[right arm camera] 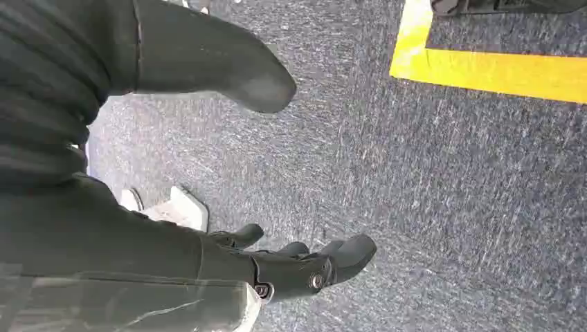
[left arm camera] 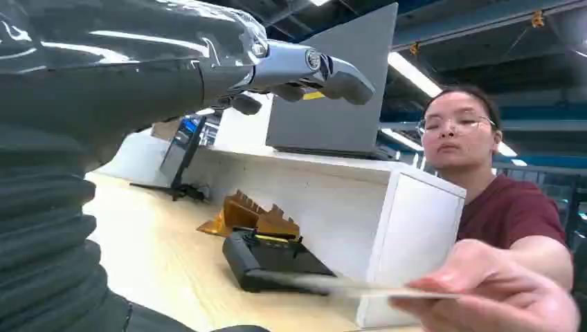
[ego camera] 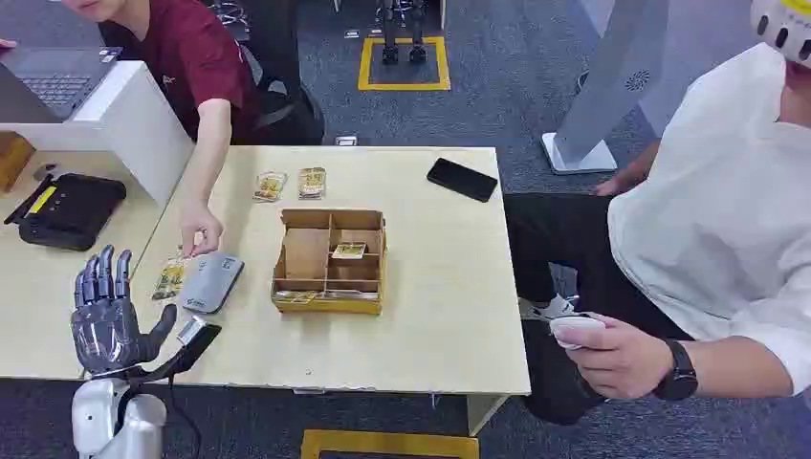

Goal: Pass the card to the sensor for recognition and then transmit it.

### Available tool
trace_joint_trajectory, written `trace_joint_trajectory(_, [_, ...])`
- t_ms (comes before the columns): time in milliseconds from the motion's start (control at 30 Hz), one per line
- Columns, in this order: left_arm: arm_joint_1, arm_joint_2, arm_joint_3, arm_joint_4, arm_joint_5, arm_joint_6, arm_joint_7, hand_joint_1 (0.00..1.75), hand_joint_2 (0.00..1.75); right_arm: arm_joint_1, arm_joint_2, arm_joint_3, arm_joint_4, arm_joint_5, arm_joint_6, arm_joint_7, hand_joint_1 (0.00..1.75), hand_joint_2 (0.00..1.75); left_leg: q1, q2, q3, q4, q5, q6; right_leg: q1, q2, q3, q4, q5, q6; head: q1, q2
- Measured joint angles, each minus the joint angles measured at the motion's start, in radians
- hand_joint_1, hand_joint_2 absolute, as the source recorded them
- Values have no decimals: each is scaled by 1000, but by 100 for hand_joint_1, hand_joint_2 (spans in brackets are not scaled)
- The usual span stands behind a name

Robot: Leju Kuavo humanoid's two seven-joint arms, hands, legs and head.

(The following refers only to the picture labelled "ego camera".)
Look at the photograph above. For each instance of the black smartphone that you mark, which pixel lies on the black smartphone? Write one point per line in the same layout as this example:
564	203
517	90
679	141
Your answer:
462	180

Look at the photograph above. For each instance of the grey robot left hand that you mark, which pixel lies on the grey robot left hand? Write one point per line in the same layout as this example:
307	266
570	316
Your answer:
104	329

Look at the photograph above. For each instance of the wooden card box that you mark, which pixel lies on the wooden card box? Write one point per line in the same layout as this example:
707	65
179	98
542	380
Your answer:
304	260

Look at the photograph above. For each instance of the black wristwatch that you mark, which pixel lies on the black wristwatch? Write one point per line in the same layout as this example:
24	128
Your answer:
679	374

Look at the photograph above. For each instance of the card stack in box slot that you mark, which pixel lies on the card stack in box slot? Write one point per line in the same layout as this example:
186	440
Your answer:
317	295

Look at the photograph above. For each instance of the black office chair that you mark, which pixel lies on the black office chair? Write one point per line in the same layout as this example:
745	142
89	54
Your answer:
285	108

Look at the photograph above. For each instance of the person in white shirt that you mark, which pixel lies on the person in white shirt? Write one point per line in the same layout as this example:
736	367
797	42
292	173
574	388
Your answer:
709	222

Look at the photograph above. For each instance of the person's hand at cards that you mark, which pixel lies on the person's hand at cards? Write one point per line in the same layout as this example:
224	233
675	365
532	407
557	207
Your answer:
199	225

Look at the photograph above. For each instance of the person's hand with controller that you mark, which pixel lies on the person's hand with controller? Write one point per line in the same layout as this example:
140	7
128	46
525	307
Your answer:
618	361

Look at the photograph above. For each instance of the brown wooden block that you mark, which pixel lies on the brown wooden block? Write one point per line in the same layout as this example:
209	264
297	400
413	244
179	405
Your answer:
13	158

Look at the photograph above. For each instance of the black robot legs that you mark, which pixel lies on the black robot legs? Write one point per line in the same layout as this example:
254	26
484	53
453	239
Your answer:
402	32

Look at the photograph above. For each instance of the person's white shoe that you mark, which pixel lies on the person's white shoe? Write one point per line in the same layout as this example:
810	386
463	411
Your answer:
554	308

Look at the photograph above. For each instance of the person in red shirt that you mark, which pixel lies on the person in red shirt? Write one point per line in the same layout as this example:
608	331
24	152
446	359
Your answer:
190	57

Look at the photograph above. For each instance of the yellow floor tape square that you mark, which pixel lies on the yellow floor tape square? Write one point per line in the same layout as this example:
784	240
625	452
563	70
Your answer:
364	63

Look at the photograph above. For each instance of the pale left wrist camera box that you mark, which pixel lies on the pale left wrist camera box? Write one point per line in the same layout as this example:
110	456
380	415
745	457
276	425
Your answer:
190	330

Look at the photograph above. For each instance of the yellow floor tape strip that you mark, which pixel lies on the yellow floor tape strip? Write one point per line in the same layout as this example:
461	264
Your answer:
386	442

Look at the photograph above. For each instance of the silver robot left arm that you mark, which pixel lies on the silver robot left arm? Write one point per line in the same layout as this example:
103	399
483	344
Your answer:
95	415

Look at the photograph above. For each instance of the yellow card in box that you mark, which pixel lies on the yellow card in box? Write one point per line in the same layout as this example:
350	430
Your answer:
348	251

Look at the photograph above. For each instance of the white hand controller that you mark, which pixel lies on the white hand controller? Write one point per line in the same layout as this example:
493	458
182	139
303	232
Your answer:
573	324

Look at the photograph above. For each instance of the dark laptop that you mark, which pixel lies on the dark laptop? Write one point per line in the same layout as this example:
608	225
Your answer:
57	79

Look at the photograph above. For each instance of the black desktop device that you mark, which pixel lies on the black desktop device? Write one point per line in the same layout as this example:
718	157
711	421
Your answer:
70	212

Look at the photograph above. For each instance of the grey rounded flat case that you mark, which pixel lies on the grey rounded flat case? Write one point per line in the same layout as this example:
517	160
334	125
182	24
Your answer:
212	283

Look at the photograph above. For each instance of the white floor stand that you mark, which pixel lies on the white floor stand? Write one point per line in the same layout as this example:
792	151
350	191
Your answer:
608	82

